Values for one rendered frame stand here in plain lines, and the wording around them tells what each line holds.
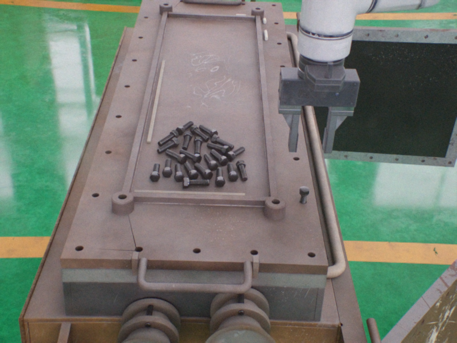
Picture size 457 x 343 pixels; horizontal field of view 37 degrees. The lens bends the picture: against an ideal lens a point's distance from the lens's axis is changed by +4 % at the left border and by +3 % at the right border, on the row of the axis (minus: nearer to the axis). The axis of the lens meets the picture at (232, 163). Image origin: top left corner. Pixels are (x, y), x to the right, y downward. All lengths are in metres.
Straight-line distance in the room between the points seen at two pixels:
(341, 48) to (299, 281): 0.40
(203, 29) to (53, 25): 3.75
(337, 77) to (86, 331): 0.63
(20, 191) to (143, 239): 2.57
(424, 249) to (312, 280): 2.29
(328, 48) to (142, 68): 0.79
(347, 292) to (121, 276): 0.43
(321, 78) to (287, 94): 0.10
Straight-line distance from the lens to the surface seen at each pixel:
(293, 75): 1.13
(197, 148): 1.40
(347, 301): 1.29
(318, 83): 1.05
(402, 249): 3.40
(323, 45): 1.07
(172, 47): 1.89
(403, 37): 2.52
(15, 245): 3.36
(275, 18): 2.13
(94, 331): 1.26
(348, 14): 1.07
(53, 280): 1.32
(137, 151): 1.39
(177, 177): 1.31
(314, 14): 1.06
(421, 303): 1.33
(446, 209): 3.75
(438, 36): 2.54
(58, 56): 5.16
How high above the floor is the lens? 2.12
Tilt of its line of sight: 33 degrees down
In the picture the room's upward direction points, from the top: 3 degrees clockwise
